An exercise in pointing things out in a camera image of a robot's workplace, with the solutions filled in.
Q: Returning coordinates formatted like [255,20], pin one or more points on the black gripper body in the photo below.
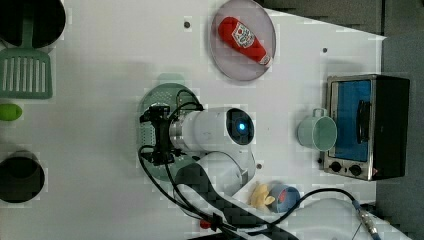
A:
[162,152]

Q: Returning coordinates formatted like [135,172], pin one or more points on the green plastic strainer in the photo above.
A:
[168,101]

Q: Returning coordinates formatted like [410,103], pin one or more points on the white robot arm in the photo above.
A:
[206,157]

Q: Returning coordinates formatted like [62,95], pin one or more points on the red ketchup bottle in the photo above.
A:
[240,38]

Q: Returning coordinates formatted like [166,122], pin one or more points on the red toy fruit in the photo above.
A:
[204,224]

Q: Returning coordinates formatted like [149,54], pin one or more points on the yellow banana toy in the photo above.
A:
[260,197]

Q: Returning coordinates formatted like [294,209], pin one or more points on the green slotted spatula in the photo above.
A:
[25,72]

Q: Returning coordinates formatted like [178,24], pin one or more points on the black round pan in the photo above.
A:
[46,17]

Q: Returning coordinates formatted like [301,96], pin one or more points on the blue bowl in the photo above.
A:
[285,198]

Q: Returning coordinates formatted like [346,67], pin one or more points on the black round pot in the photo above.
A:
[21,177]

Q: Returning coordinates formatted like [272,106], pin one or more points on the green toy vegetable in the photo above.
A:
[10,112]

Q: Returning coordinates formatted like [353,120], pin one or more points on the green plastic cup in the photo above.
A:
[318,131]

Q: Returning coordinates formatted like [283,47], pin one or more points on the silver toaster oven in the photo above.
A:
[371,115]

